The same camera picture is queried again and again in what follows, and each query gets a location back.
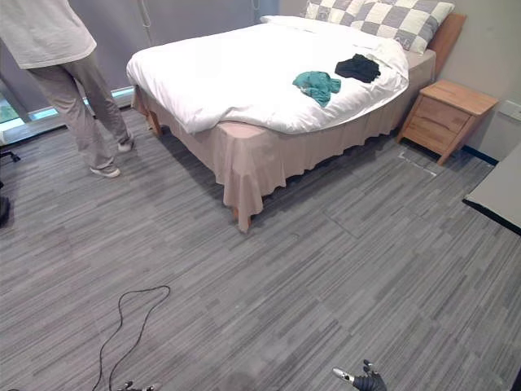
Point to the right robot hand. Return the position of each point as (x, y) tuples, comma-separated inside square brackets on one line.
[(368, 383)]

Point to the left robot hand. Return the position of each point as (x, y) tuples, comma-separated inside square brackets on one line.
[(140, 387)]

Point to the beige bed skirt sheet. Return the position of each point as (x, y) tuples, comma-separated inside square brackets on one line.
[(260, 159)]

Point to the wooden bed leg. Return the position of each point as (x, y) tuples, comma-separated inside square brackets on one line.
[(154, 122)]

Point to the teal cloth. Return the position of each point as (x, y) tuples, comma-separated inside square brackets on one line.
[(317, 85)]

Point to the black cloth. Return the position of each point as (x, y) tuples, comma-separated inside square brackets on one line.
[(358, 68)]

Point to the grey table with black edge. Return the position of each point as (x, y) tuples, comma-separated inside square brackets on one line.
[(498, 191)]

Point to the black office chair base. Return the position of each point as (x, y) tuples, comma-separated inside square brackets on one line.
[(6, 191)]

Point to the wooden nightstand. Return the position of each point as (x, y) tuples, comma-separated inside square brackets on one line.
[(445, 118)]

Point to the white duvet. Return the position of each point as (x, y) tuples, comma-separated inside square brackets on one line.
[(252, 77)]

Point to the person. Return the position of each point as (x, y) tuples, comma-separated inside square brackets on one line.
[(61, 61)]

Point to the wooden headboard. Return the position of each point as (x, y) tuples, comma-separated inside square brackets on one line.
[(447, 36)]

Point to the checkered grey white pillow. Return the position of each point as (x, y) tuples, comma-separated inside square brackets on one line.
[(382, 18)]

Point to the white wall socket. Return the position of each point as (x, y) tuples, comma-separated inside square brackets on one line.
[(510, 109)]

